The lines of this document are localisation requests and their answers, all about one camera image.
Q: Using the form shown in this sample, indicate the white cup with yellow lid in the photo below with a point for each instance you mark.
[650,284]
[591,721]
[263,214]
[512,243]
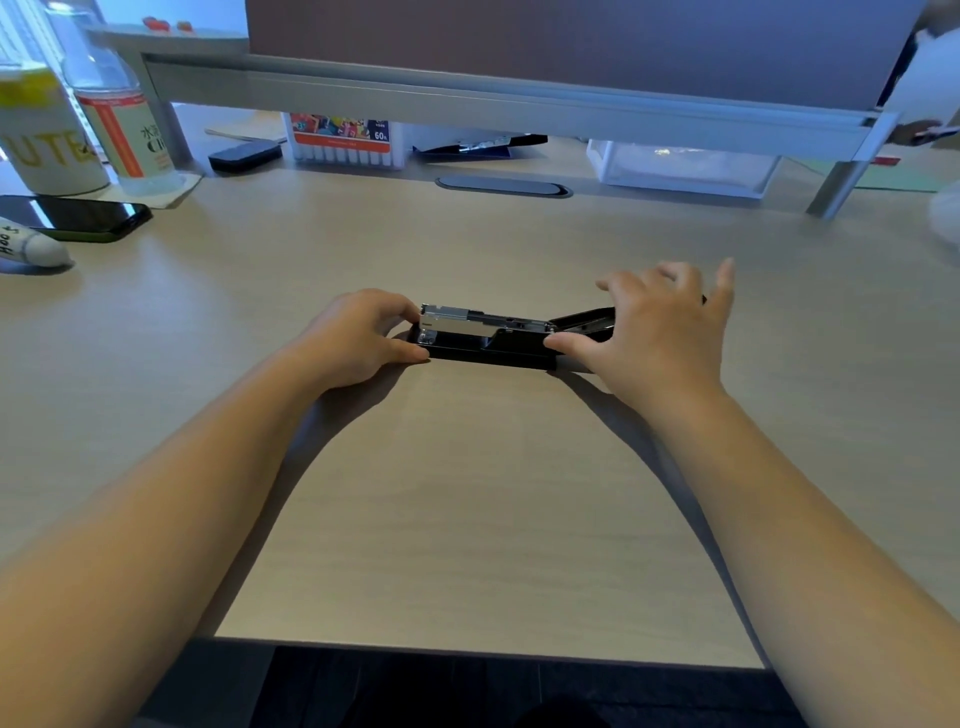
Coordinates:
[45,142]

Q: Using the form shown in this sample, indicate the window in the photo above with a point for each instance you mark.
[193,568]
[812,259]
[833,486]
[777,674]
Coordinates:
[19,30]

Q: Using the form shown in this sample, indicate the black pens and papers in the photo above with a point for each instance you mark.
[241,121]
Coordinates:
[480,146]

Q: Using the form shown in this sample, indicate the brown desk partition panel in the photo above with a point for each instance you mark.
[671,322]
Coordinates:
[562,45]

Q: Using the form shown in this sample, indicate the person's right forearm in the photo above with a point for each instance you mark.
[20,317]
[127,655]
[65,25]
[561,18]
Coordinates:
[810,555]

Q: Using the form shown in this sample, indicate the black stapler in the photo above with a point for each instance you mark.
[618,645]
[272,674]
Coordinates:
[487,352]

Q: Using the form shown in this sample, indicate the grey metal shelf frame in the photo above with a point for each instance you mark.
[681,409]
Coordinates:
[465,94]

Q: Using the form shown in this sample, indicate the person's left forearm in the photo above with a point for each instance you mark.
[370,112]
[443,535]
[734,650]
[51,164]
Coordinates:
[150,540]

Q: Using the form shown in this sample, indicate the person's dark trousers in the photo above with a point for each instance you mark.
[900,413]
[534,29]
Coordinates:
[465,694]

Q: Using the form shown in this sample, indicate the round grey shelf plate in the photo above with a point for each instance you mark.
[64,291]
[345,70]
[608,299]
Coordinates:
[165,39]

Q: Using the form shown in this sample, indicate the clear bottle with red label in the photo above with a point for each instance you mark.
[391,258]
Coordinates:
[124,135]

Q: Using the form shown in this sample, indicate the green mat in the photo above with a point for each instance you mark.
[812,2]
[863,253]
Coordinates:
[915,176]

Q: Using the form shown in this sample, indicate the white paper napkin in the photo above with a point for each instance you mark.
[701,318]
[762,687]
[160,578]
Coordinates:
[184,191]

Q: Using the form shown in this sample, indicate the small black box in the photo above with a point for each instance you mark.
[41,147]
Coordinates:
[244,156]

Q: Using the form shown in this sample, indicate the white tube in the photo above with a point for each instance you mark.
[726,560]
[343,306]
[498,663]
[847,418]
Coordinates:
[34,247]

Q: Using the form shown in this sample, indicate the box of markers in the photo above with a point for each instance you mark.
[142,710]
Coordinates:
[341,142]

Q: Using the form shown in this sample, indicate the clear plastic box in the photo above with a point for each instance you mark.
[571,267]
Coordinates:
[682,169]

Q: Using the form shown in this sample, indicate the small red item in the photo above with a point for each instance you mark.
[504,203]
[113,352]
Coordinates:
[156,24]

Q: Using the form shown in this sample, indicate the person's right hand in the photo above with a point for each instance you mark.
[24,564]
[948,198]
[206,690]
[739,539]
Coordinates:
[664,337]

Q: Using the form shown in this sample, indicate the black smartphone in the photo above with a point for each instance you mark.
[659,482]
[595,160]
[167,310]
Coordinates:
[75,217]

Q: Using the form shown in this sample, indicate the person's left hand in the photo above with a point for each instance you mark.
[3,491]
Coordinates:
[352,337]

